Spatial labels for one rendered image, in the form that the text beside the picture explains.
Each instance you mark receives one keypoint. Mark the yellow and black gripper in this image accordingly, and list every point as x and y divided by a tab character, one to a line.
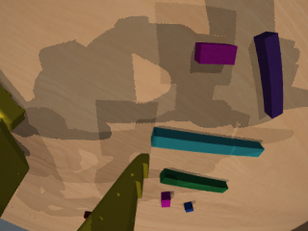
116	211

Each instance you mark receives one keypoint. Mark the turquoise rod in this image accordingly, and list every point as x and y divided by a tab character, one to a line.
186	141

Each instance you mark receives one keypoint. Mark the green rod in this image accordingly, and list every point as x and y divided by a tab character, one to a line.
185	180

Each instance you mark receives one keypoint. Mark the small blue cube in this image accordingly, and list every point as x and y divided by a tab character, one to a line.
188	206

